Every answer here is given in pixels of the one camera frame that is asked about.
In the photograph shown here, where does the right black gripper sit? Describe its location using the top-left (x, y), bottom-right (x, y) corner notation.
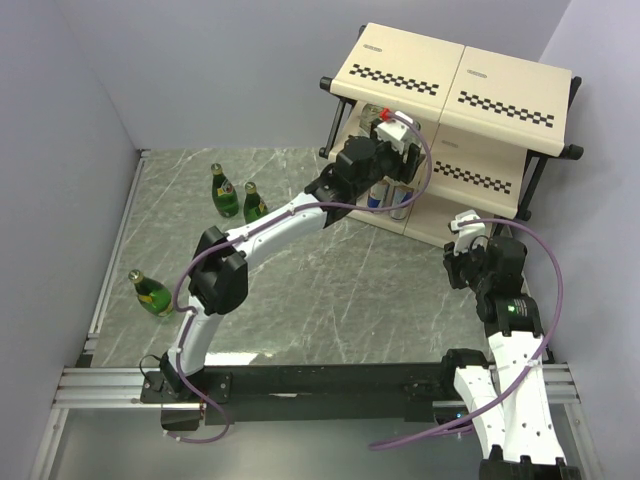
top-left (441, 234), bottom-right (491, 293)

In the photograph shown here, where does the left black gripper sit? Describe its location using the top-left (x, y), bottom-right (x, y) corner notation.
top-left (353, 121), bottom-right (426, 198)

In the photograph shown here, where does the silver can red tab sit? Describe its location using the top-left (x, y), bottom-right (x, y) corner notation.
top-left (389, 185), bottom-right (414, 221)

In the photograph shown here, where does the clear glass bottle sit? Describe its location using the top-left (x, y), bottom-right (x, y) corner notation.
top-left (358, 103), bottom-right (383, 137)
top-left (408, 120), bottom-right (422, 146)

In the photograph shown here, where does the green Perrier bottle front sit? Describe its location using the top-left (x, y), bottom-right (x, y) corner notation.
top-left (243, 182), bottom-right (269, 224)

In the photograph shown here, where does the Red Bull can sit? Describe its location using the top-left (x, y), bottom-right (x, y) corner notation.
top-left (366, 180), bottom-right (390, 209)

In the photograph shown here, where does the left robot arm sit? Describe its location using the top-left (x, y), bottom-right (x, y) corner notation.
top-left (159, 133), bottom-right (431, 402)

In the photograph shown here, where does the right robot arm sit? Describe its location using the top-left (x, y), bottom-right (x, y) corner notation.
top-left (438, 237), bottom-right (581, 479)

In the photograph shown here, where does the beige checkered shelf rack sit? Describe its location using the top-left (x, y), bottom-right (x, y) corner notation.
top-left (320, 23), bottom-right (583, 246)

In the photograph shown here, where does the black base beam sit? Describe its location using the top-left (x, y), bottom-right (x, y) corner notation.
top-left (140, 362), bottom-right (466, 431)

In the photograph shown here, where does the green Perrier bottle tall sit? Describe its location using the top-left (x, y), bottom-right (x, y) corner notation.
top-left (211, 163), bottom-right (239, 218)

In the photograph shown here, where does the green bottle near left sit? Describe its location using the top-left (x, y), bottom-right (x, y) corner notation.
top-left (128, 269), bottom-right (173, 317)

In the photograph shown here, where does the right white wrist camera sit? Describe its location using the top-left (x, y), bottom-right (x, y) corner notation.
top-left (449, 210), bottom-right (486, 255)

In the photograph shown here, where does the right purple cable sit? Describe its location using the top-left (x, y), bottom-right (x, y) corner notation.
top-left (368, 217), bottom-right (565, 451)

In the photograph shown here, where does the purple cable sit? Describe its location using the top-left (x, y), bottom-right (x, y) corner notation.
top-left (167, 110), bottom-right (434, 446)
top-left (368, 217), bottom-right (565, 451)

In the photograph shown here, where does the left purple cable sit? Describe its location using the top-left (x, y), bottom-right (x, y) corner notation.
top-left (167, 110), bottom-right (434, 446)

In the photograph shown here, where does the aluminium frame rail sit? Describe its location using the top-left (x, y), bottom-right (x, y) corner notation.
top-left (30, 149), bottom-right (150, 479)

